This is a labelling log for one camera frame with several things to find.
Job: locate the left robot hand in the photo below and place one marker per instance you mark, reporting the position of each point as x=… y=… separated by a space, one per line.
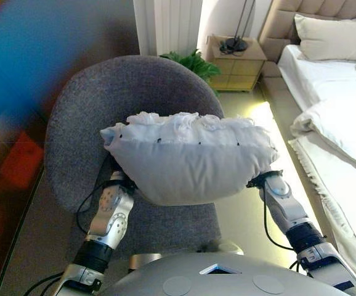
x=121 y=186

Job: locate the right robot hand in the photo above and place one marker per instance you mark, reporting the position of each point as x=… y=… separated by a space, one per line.
x=259 y=180

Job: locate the white fringed cushion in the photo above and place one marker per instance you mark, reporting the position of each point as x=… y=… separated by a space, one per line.
x=190 y=160

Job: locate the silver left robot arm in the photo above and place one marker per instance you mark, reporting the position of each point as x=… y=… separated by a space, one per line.
x=110 y=216

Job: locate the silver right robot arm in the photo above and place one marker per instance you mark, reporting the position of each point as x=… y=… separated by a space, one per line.
x=289 y=209

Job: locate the left robot leg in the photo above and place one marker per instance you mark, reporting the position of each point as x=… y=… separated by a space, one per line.
x=144 y=262

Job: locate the white duvet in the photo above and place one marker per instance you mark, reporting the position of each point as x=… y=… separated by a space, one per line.
x=338 y=123

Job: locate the grey fabric armchair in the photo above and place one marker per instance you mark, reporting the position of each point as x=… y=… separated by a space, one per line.
x=135 y=86

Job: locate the grey robot torso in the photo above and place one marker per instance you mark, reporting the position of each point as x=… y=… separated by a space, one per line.
x=215 y=280

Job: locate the beige wooden nightstand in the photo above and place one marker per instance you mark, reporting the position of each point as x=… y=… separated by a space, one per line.
x=239 y=71

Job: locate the glossy dark cabinet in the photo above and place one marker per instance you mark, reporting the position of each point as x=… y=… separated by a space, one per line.
x=11 y=123

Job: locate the green potted plant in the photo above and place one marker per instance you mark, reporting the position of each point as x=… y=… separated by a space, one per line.
x=196 y=63

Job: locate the black lamp with white shade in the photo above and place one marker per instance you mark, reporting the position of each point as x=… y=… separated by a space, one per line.
x=236 y=43

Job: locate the beige upholstered bed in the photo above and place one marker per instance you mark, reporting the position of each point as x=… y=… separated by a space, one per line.
x=276 y=27

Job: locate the beige pillow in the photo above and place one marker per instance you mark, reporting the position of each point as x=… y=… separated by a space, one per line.
x=332 y=40

